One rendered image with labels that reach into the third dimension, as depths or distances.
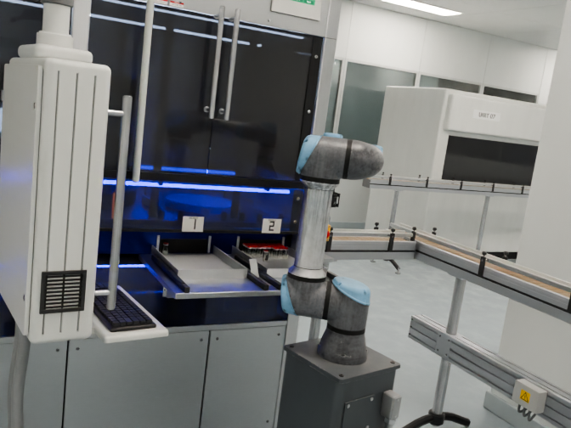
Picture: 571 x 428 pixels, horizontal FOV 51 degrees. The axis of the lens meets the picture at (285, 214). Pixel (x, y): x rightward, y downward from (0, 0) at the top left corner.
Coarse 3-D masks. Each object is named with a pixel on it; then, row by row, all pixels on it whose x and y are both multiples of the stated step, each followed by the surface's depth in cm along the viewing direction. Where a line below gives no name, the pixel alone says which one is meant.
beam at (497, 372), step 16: (416, 320) 305; (432, 320) 304; (416, 336) 304; (432, 336) 294; (448, 336) 285; (464, 336) 286; (448, 352) 284; (464, 352) 275; (480, 352) 267; (464, 368) 275; (480, 368) 267; (496, 368) 259; (512, 368) 254; (496, 384) 258; (512, 384) 251; (544, 384) 241; (560, 400) 231; (544, 416) 237; (560, 416) 231
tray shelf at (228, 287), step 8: (144, 256) 230; (232, 256) 247; (144, 264) 225; (152, 264) 221; (152, 272) 215; (160, 272) 213; (160, 280) 207; (168, 280) 204; (184, 280) 207; (192, 280) 208; (200, 280) 209; (208, 280) 210; (216, 280) 211; (224, 280) 212; (232, 280) 214; (240, 280) 215; (248, 280) 216; (264, 280) 219; (280, 280) 221; (328, 280) 230; (168, 288) 198; (176, 288) 197; (192, 288) 199; (200, 288) 200; (208, 288) 202; (216, 288) 203; (224, 288) 204; (232, 288) 205; (240, 288) 206; (248, 288) 207; (256, 288) 208; (272, 288) 211; (176, 296) 192; (184, 296) 193; (192, 296) 195; (200, 296) 196; (208, 296) 197; (216, 296) 199; (224, 296) 200; (232, 296) 201
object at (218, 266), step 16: (160, 256) 225; (176, 256) 235; (192, 256) 238; (208, 256) 241; (224, 256) 236; (176, 272) 207; (192, 272) 208; (208, 272) 211; (224, 272) 214; (240, 272) 217
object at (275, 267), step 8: (232, 248) 251; (288, 248) 261; (248, 256) 237; (288, 256) 258; (264, 264) 240; (272, 264) 242; (280, 264) 244; (288, 264) 245; (272, 272) 223; (280, 272) 225
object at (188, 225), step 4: (184, 220) 230; (188, 220) 231; (192, 220) 232; (196, 220) 233; (200, 220) 233; (184, 224) 231; (188, 224) 231; (192, 224) 232; (196, 224) 233; (200, 224) 234; (184, 228) 231; (188, 228) 232; (192, 228) 233; (196, 228) 233; (200, 228) 234
